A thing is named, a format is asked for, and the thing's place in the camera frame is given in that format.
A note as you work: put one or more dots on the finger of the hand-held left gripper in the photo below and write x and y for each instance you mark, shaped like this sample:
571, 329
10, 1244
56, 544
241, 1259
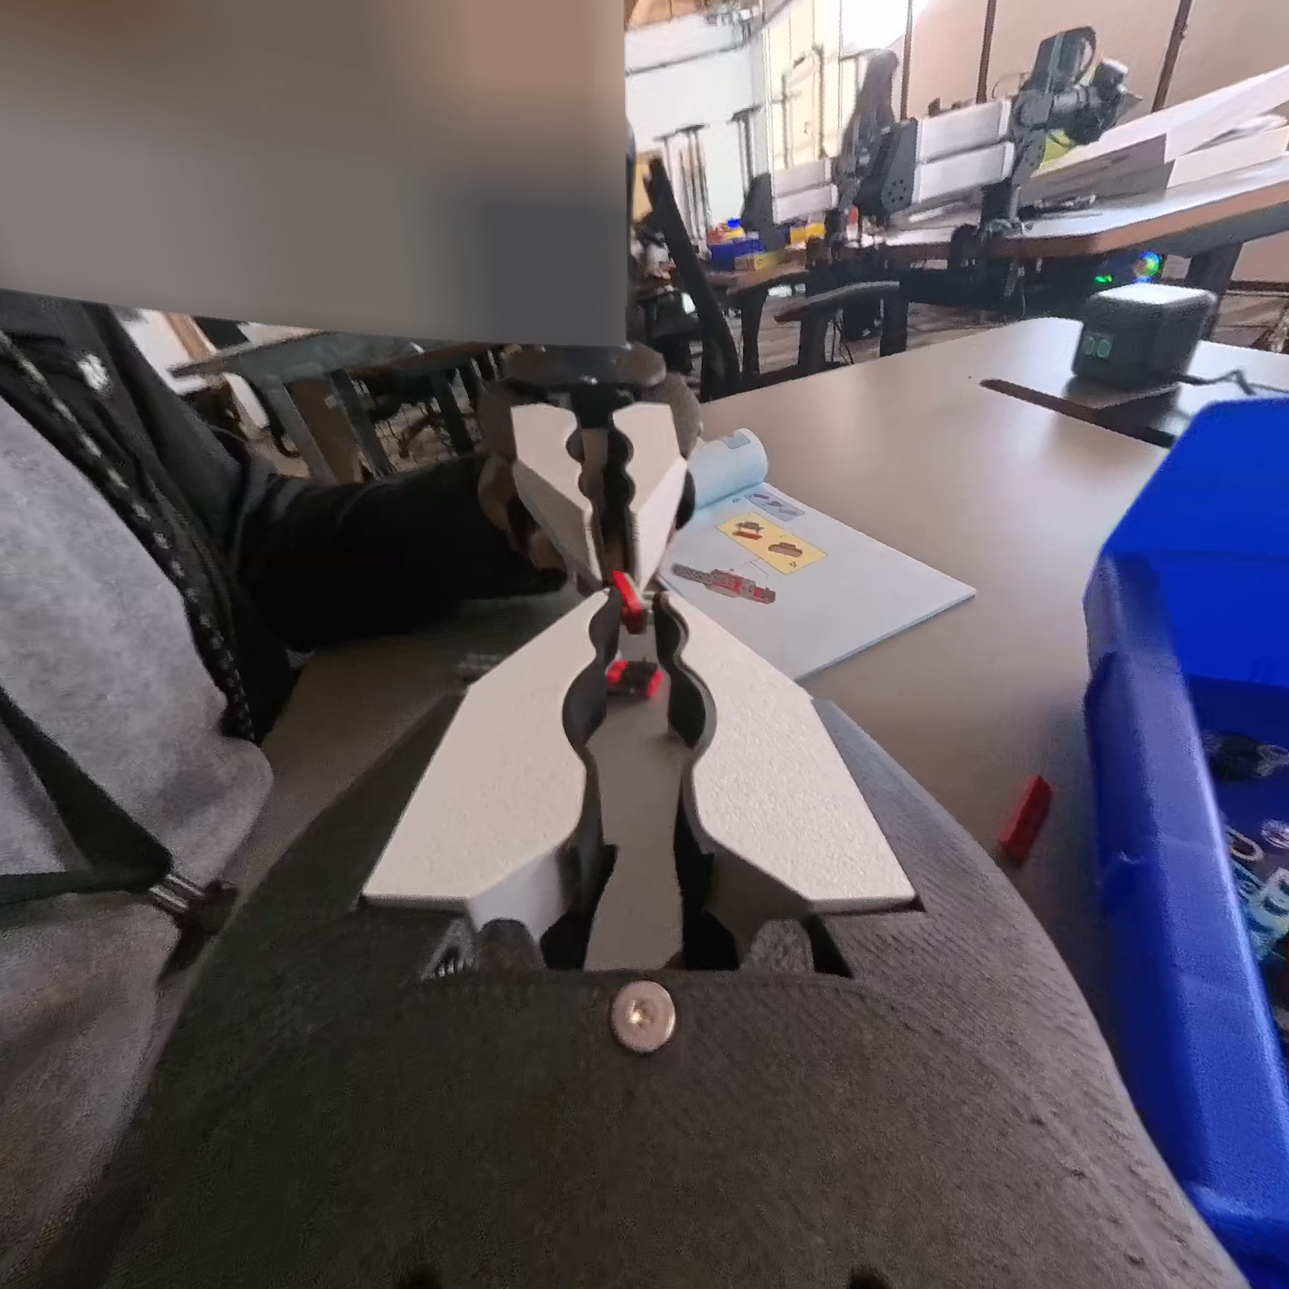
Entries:
554, 464
660, 473

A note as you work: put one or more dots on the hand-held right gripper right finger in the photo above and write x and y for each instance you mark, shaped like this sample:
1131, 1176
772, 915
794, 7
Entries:
795, 796

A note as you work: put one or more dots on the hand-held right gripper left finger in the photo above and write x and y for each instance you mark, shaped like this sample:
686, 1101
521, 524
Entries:
484, 796

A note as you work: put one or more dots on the red toy brick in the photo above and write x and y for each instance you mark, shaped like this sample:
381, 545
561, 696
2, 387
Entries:
630, 596

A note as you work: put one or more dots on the blue plastic bin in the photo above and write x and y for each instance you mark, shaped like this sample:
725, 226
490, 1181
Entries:
1158, 705

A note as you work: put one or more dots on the person's left forearm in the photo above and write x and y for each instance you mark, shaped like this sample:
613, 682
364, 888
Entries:
383, 544

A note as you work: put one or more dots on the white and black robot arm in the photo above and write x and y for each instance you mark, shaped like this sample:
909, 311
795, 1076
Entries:
967, 151
795, 191

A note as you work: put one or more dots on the grey desk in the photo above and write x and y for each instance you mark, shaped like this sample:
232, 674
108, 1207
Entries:
956, 453

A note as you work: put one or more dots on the person's left hand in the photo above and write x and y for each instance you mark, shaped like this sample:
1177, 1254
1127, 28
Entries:
544, 552

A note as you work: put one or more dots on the long grey studded plate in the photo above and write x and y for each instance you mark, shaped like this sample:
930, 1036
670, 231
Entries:
479, 665

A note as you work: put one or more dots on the tall black office chair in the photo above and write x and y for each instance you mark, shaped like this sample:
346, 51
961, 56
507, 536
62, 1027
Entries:
696, 283

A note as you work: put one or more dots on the red and black toy model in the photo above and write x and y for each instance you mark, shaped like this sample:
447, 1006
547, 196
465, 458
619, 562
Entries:
634, 680

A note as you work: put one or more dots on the pale instruction booklet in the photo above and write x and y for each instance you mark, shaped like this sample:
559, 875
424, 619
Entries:
835, 595

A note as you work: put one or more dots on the flat red toy plate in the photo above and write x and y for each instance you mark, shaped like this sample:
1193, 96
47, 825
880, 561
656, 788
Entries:
1026, 819

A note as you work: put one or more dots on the steel workbench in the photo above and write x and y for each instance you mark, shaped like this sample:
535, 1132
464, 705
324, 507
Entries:
303, 358

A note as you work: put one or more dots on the large pile of toy bricks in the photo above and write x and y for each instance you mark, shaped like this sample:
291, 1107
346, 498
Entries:
1259, 857

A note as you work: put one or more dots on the black cube device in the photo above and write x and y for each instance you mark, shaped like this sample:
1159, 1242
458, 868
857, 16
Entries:
1138, 332

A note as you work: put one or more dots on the wooden work table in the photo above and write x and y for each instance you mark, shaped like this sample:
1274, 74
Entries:
1158, 217

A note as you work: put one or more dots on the white flat box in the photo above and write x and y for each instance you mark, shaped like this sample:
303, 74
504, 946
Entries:
1158, 151

